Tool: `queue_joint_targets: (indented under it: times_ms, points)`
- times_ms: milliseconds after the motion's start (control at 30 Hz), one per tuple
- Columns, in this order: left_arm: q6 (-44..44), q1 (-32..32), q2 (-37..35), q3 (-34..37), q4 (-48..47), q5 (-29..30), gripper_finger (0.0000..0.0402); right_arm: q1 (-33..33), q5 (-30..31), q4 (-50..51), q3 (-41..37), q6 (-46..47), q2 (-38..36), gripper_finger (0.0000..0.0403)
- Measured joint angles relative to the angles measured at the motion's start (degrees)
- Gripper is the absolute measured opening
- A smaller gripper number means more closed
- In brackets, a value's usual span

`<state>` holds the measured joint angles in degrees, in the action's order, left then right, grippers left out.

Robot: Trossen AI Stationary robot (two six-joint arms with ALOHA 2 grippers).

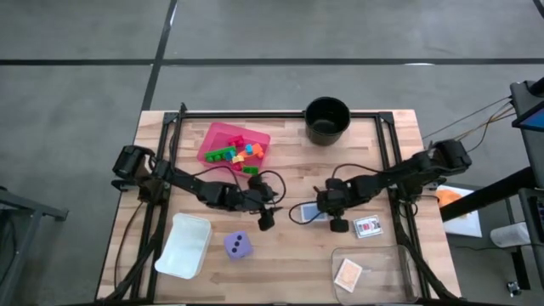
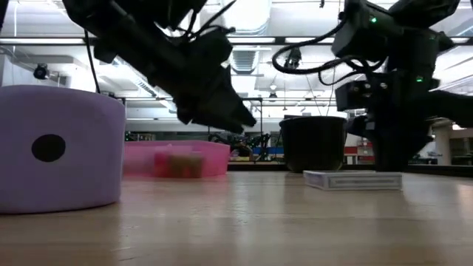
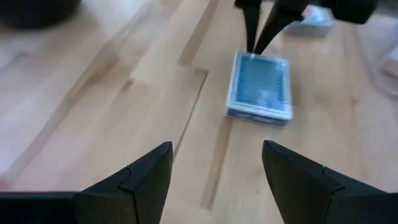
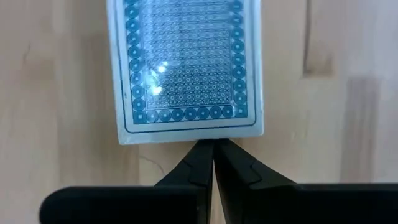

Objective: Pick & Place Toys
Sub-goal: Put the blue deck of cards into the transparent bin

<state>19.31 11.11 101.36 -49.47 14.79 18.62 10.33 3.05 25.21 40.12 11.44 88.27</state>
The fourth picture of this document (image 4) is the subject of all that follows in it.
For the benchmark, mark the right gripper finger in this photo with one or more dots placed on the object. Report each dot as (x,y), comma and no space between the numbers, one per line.
(230,174)

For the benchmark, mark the blue playing card deck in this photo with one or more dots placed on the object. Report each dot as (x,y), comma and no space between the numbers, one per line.
(186,62)

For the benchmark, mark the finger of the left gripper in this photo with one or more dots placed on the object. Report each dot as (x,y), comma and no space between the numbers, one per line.
(205,174)

